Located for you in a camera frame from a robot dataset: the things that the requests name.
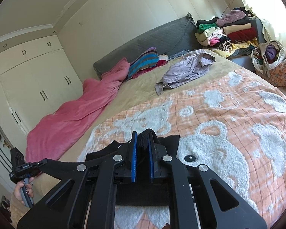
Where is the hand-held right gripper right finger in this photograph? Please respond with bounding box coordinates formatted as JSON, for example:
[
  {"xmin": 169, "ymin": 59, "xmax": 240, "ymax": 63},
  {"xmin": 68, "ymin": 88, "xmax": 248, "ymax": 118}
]
[{"xmin": 149, "ymin": 134, "xmax": 267, "ymax": 229}]

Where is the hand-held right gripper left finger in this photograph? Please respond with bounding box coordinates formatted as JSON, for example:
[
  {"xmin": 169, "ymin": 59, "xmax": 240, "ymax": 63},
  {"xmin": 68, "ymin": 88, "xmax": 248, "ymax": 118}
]
[{"xmin": 16, "ymin": 131, "xmax": 138, "ymax": 229}]

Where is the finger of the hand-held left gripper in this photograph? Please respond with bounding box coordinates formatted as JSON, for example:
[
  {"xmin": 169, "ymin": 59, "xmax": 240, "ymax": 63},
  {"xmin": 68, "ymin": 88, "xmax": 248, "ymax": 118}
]
[{"xmin": 33, "ymin": 158, "xmax": 53, "ymax": 173}]

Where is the black sweater with orange cuffs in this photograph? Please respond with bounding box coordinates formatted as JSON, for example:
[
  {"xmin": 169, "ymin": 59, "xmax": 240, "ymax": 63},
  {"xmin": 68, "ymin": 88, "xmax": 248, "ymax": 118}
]
[{"xmin": 42, "ymin": 128, "xmax": 182, "ymax": 208}]

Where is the person's left forearm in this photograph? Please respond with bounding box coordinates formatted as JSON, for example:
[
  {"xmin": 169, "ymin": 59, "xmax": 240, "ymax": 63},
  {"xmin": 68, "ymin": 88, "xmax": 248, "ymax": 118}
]
[{"xmin": 9, "ymin": 192, "xmax": 32, "ymax": 229}]

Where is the pile of folded clothes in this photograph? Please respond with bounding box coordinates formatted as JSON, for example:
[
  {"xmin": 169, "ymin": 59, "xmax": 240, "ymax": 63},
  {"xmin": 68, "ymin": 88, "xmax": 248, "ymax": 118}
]
[{"xmin": 194, "ymin": 8, "xmax": 259, "ymax": 59}]

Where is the floral bag of clothes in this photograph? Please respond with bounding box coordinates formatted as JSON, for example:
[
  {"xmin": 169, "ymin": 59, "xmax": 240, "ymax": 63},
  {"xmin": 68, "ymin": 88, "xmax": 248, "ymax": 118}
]
[{"xmin": 251, "ymin": 40, "xmax": 286, "ymax": 87}]

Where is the person's left hand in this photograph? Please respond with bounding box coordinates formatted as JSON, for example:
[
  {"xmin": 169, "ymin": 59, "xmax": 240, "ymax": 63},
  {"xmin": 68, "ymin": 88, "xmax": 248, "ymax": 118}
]
[{"xmin": 14, "ymin": 181, "xmax": 35, "ymax": 206}]

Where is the pink blanket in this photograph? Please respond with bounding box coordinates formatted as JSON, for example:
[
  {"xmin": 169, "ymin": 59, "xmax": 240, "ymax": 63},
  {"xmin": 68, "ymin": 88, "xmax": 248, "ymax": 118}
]
[{"xmin": 25, "ymin": 57, "xmax": 130, "ymax": 163}]

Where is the beige bedspread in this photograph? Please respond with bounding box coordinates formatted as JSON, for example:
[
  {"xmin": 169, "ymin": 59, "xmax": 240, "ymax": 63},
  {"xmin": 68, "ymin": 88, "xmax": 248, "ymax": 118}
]
[{"xmin": 36, "ymin": 52, "xmax": 237, "ymax": 196}]

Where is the white wardrobe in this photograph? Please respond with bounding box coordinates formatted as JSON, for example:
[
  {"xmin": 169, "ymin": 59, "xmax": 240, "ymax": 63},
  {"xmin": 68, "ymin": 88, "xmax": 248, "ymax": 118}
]
[{"xmin": 0, "ymin": 35, "xmax": 84, "ymax": 148}]

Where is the peach blanket with white figures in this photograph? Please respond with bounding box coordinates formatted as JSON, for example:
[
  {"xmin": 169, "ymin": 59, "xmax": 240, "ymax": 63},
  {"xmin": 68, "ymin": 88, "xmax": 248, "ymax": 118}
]
[{"xmin": 77, "ymin": 68, "xmax": 286, "ymax": 229}]

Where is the striped folded cloth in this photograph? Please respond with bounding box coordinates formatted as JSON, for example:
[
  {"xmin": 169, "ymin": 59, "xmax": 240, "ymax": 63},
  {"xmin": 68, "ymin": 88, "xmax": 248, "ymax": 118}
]
[{"xmin": 126, "ymin": 47, "xmax": 159, "ymax": 80}]

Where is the lilac crumpled garment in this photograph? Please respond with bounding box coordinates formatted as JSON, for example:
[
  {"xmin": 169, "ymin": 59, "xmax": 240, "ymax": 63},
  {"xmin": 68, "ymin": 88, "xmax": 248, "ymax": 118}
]
[{"xmin": 155, "ymin": 49, "xmax": 216, "ymax": 96}]

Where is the blue grey knitted cloth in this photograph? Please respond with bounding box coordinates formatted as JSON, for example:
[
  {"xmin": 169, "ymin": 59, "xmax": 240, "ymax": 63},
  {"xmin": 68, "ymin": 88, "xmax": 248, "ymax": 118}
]
[{"xmin": 168, "ymin": 49, "xmax": 191, "ymax": 60}]

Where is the grey quilted headboard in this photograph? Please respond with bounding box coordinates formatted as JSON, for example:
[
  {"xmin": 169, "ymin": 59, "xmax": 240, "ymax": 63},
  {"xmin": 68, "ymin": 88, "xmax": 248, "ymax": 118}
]
[{"xmin": 92, "ymin": 12, "xmax": 201, "ymax": 80}]

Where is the grey bench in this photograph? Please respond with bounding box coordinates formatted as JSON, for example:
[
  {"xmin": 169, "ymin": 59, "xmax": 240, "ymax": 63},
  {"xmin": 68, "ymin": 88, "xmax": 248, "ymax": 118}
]
[{"xmin": 229, "ymin": 18, "xmax": 264, "ymax": 72}]

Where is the white curtain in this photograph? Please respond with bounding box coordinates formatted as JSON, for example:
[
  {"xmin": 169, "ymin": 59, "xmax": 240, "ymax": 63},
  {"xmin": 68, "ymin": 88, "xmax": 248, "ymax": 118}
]
[{"xmin": 231, "ymin": 0, "xmax": 286, "ymax": 43}]

